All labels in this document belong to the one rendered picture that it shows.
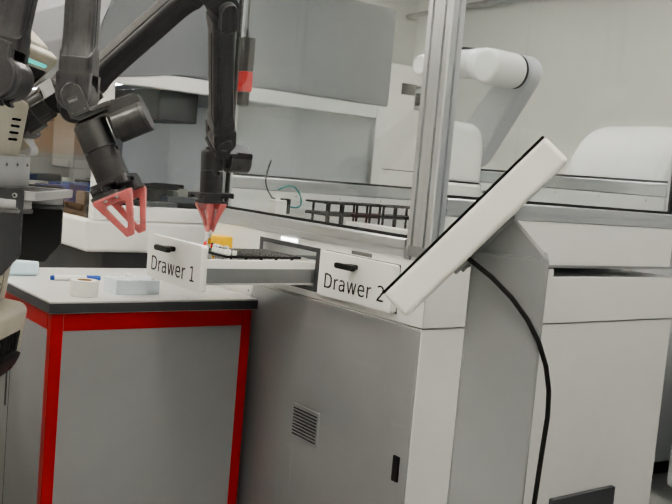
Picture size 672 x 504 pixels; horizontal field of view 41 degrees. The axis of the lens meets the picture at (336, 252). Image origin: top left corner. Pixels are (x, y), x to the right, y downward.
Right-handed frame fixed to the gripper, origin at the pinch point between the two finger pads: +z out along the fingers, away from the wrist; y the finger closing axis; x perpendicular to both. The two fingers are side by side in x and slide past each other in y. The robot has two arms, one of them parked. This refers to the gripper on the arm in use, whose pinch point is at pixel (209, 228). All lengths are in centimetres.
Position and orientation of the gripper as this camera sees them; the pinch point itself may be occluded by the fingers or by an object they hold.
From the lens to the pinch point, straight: 232.4
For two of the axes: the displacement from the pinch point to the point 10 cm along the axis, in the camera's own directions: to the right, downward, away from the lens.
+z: -0.5, 9.9, 1.0
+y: 8.2, -0.2, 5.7
